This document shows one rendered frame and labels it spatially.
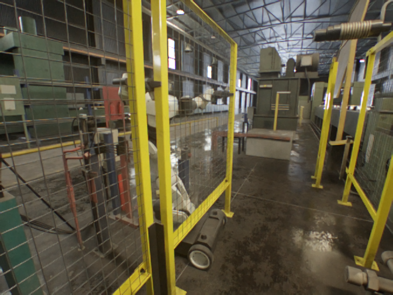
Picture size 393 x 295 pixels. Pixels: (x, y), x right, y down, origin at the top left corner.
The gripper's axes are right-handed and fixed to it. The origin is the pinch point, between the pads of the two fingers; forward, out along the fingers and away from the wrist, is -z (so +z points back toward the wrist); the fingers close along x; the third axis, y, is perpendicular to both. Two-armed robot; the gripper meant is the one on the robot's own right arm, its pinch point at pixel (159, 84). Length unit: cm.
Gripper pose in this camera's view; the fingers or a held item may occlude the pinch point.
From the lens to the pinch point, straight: 94.9
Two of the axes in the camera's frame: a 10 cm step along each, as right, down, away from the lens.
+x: -4.7, 2.1, -8.6
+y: 0.0, -9.7, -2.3
